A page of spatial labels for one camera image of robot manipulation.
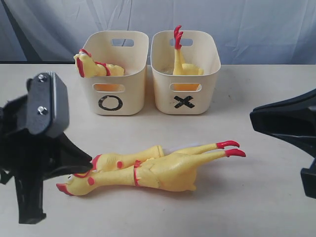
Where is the cream bin marked X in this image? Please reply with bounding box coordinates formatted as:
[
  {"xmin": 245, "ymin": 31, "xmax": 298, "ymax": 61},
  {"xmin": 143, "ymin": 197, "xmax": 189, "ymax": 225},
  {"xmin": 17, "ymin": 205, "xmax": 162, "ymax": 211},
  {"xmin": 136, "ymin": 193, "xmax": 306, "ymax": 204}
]
[{"xmin": 151, "ymin": 30, "xmax": 221, "ymax": 115}]

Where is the whole rubber chicken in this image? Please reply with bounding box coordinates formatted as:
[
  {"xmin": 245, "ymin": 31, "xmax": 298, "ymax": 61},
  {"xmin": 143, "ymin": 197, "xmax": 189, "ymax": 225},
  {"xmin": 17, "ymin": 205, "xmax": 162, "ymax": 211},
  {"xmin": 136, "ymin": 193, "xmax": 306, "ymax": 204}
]
[
  {"xmin": 56, "ymin": 141, "xmax": 246, "ymax": 196},
  {"xmin": 73, "ymin": 48, "xmax": 125, "ymax": 78}
]

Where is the broken chicken head piece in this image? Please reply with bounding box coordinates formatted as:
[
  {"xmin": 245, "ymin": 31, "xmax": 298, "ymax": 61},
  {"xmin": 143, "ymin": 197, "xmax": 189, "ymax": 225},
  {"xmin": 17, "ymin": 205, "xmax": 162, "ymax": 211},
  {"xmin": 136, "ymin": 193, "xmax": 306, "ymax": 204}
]
[{"xmin": 88, "ymin": 142, "xmax": 199, "ymax": 173}]

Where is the headless chicken body piece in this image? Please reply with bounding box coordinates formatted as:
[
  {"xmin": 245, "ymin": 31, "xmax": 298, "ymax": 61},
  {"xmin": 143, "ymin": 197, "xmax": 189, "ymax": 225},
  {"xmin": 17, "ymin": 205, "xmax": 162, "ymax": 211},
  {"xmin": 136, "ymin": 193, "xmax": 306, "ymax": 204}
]
[{"xmin": 172, "ymin": 25, "xmax": 204, "ymax": 76}]

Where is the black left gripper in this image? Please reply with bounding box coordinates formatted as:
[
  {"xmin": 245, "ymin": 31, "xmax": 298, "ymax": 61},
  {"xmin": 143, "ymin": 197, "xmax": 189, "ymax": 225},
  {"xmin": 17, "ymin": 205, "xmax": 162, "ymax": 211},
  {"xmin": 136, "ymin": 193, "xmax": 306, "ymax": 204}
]
[{"xmin": 0, "ymin": 95, "xmax": 92, "ymax": 224}]

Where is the cream bin marked O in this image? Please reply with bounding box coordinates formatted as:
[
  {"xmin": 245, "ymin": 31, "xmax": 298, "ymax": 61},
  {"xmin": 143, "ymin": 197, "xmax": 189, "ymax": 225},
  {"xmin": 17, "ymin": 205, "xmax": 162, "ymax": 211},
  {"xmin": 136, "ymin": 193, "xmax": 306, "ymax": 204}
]
[{"xmin": 76, "ymin": 31, "xmax": 149, "ymax": 116}]

